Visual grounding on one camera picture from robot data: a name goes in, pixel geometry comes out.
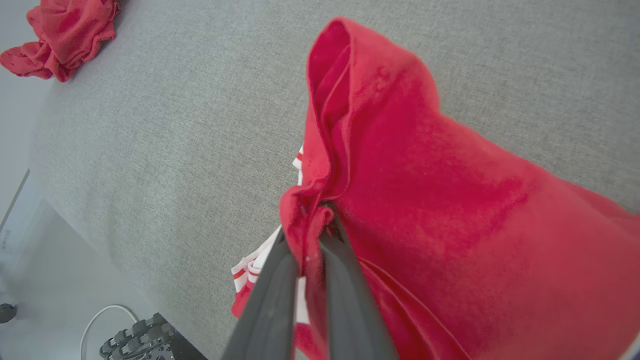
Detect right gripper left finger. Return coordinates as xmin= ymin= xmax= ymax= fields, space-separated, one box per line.
xmin=221 ymin=229 xmax=300 ymax=360

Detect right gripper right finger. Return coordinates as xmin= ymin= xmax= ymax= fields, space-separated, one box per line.
xmin=319 ymin=210 xmax=399 ymax=360

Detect red basketball jersey number 23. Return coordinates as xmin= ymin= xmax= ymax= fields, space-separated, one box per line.
xmin=230 ymin=16 xmax=640 ymax=360

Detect red shorts with white stripe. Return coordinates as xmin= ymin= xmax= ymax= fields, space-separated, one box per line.
xmin=0 ymin=0 xmax=122 ymax=83

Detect grey fabric sofa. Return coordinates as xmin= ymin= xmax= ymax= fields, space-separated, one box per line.
xmin=27 ymin=0 xmax=640 ymax=360

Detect white cable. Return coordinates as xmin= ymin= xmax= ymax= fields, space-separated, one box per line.
xmin=80 ymin=304 xmax=141 ymax=360

